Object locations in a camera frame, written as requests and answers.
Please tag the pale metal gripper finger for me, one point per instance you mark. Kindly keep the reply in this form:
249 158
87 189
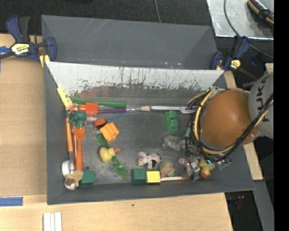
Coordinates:
177 146
173 139

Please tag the green toy figure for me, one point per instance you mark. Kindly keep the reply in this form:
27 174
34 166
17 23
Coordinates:
171 123

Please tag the red and white striped toy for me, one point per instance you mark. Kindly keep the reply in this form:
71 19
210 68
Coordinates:
183 162

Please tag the grey metal clip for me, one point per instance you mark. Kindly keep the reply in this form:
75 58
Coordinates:
193 171

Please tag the beige banded ball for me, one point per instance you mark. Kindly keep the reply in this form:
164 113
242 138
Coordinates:
166 169

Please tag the yellow and orange toy duck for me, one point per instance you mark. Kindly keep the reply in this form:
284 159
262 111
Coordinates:
206 168

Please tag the metal fork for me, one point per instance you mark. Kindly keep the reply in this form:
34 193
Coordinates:
168 108

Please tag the white and red toy figure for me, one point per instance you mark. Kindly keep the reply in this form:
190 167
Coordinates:
148 159

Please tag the white and orange pen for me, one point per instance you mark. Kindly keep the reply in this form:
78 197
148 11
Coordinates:
171 178

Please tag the yellow cube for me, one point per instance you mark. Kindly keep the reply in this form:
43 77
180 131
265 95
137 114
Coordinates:
153 177

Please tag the dark green cube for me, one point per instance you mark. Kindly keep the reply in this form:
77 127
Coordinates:
138 176
88 177

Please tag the green plastic fork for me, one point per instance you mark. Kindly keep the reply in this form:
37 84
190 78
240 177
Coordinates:
118 165

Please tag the orange toy block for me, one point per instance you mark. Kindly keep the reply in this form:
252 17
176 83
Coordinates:
109 131

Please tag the blue thin stick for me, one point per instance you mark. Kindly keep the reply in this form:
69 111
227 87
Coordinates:
110 118

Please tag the yellow rubber duck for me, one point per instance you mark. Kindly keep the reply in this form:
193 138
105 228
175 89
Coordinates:
106 154

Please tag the red round cap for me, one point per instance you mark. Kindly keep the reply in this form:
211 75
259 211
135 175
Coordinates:
99 122

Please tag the orange-red plastic block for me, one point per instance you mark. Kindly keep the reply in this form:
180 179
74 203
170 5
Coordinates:
91 108

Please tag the dark green toy animal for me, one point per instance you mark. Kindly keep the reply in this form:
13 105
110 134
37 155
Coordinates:
78 118

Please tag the orange pencil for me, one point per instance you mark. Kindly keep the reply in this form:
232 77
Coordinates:
69 138

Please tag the grey metal bin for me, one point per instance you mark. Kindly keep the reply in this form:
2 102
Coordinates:
125 44

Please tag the brown and white plush toy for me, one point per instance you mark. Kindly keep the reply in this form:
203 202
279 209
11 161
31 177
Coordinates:
73 178

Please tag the yellow flat block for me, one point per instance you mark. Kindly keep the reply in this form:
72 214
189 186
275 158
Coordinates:
64 96

